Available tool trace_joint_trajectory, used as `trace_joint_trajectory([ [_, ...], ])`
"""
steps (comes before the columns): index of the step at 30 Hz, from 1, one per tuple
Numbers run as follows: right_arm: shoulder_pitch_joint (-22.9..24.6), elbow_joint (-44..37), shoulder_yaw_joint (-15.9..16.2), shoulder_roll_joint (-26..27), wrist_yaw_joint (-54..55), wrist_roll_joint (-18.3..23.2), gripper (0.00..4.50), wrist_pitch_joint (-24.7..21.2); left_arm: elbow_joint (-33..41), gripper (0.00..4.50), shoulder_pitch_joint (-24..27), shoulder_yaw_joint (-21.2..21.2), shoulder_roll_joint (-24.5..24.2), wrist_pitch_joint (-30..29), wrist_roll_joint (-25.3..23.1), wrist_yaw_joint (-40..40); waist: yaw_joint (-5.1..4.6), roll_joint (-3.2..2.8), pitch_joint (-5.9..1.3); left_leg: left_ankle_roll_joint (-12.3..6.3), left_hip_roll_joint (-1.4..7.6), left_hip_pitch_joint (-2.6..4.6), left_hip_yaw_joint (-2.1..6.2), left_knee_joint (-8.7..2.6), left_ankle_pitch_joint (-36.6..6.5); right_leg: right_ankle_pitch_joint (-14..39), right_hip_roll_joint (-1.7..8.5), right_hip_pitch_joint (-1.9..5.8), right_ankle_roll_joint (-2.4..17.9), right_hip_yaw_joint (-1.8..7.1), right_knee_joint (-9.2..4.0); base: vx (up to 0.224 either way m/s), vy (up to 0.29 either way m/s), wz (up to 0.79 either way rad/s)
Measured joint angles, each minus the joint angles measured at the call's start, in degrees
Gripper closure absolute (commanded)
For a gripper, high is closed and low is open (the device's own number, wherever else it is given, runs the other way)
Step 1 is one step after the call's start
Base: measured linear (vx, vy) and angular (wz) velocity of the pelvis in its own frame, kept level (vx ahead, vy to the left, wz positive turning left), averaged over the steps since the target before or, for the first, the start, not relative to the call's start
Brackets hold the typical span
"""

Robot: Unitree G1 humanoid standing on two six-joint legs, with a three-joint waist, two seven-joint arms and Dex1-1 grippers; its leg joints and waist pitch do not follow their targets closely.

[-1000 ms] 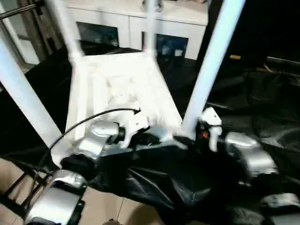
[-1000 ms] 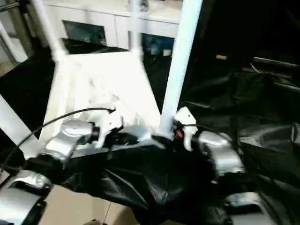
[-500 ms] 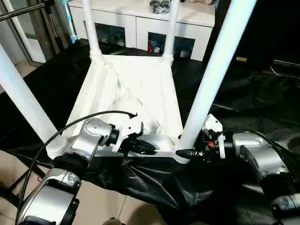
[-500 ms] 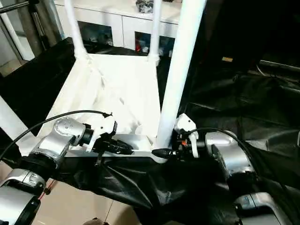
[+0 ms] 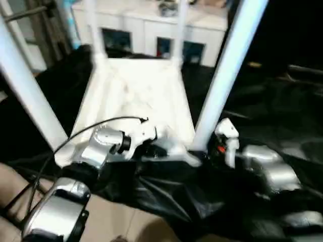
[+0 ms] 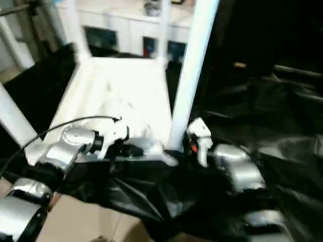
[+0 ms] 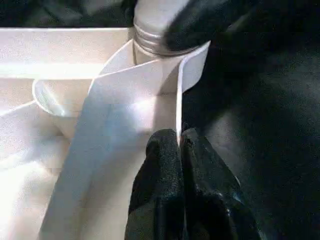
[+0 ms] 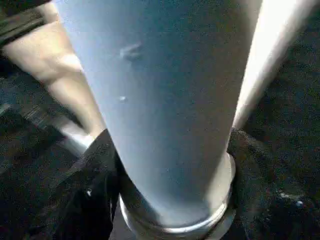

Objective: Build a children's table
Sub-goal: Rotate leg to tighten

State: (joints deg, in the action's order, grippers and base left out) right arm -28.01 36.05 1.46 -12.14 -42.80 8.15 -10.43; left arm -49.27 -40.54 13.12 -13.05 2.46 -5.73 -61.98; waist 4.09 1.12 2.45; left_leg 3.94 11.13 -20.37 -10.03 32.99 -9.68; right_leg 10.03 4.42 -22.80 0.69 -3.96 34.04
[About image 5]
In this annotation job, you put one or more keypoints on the white plastic table leg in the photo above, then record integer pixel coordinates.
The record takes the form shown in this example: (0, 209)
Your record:
(181, 30)
(30, 88)
(94, 30)
(222, 75)

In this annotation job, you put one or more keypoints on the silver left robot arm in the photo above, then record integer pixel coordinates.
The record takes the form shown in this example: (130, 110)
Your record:
(98, 146)

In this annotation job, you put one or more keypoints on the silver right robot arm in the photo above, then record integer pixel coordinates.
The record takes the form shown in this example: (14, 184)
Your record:
(272, 169)

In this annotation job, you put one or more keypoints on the black mat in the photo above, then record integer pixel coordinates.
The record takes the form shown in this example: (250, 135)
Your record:
(164, 191)

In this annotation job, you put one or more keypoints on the small yellow label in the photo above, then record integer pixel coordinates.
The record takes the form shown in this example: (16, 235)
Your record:
(255, 64)

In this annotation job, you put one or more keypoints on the white jar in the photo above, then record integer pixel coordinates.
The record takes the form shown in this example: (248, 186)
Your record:
(194, 59)
(165, 54)

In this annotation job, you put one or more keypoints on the black metal bar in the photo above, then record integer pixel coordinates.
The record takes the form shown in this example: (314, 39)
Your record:
(305, 70)

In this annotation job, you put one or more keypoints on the white glass-door cabinet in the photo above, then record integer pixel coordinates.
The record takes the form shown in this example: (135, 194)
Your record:
(141, 27)

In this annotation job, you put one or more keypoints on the blue and white roll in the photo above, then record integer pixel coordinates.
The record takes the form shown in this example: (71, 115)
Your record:
(73, 30)

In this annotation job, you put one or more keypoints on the black backdrop cloth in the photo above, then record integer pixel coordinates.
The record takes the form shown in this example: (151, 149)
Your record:
(290, 25)

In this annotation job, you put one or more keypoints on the black metal rack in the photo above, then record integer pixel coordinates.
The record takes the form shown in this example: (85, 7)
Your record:
(17, 199)

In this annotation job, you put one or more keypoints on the black tripod pole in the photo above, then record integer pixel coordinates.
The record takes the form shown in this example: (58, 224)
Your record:
(25, 14)

